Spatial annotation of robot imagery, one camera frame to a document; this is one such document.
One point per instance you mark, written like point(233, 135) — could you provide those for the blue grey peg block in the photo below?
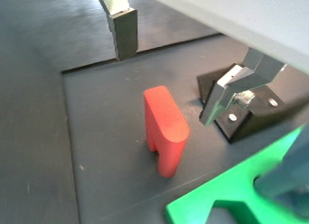
point(285, 184)

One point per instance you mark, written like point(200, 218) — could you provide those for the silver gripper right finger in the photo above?
point(235, 86)

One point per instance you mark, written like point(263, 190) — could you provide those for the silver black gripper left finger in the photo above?
point(122, 18)

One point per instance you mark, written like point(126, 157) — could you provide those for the black angled holder bracket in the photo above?
point(268, 109)

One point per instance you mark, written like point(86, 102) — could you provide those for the red square-circle peg block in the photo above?
point(168, 130)

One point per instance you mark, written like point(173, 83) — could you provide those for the green shape sorter board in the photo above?
point(228, 201)

